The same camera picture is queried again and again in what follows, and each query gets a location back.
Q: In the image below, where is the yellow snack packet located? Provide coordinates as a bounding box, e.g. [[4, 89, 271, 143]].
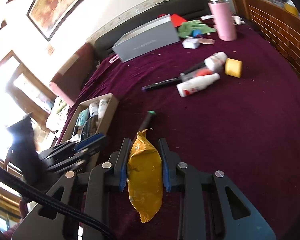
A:
[[127, 128, 163, 223]]

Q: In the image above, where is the black marker green cap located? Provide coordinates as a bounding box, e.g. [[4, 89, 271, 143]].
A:
[[138, 111, 156, 132]]

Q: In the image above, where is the teal tissue pack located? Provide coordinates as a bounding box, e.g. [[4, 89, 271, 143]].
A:
[[72, 108, 90, 136]]

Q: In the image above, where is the white plastic bottle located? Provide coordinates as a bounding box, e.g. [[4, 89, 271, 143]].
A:
[[97, 98, 109, 124], [89, 102, 98, 117]]

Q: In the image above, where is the dark snack packet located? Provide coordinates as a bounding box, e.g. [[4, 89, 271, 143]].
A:
[[81, 116, 98, 140]]

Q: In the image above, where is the cardboard tray box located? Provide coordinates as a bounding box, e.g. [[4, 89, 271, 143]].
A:
[[59, 93, 119, 143]]

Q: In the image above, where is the white red spray bottle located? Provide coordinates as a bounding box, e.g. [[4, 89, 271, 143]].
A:
[[177, 73, 221, 97]]

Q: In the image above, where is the maroon bedspread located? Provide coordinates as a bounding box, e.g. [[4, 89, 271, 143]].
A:
[[56, 17, 300, 240]]

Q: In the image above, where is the black marker purple cap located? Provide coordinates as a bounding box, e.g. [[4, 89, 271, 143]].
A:
[[141, 77, 181, 92]]

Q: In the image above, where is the maroon pillow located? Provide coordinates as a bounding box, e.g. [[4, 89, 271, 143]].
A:
[[49, 43, 96, 107]]

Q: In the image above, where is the white jar with red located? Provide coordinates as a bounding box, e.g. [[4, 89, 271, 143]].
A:
[[204, 51, 228, 72]]

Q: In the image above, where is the yellow tape roll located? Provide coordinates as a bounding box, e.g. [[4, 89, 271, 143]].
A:
[[225, 58, 242, 78]]

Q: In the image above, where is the small white box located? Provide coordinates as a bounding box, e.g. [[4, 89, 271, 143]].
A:
[[182, 37, 200, 49]]

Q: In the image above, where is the grey shoe box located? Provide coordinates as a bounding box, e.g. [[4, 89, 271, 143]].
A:
[[112, 14, 180, 62]]

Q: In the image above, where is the blue tape roll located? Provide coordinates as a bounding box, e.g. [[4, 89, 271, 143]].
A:
[[192, 29, 203, 37]]

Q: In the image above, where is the green cloth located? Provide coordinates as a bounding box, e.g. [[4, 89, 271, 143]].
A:
[[178, 20, 217, 38]]

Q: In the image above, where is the red bag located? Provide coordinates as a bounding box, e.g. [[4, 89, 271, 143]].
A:
[[158, 14, 187, 28]]

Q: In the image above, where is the black headboard cushion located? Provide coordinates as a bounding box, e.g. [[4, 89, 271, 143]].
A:
[[94, 0, 211, 62]]

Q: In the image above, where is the pink thermos bottle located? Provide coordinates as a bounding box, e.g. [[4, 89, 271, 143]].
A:
[[208, 0, 237, 41]]

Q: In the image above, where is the black braided cable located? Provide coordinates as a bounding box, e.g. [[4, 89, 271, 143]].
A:
[[0, 159, 116, 240]]

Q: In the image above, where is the framed wall painting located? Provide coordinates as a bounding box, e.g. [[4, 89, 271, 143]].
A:
[[27, 0, 83, 41]]

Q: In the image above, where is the wooden bed side rail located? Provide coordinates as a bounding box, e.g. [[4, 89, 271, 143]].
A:
[[232, 0, 300, 79]]

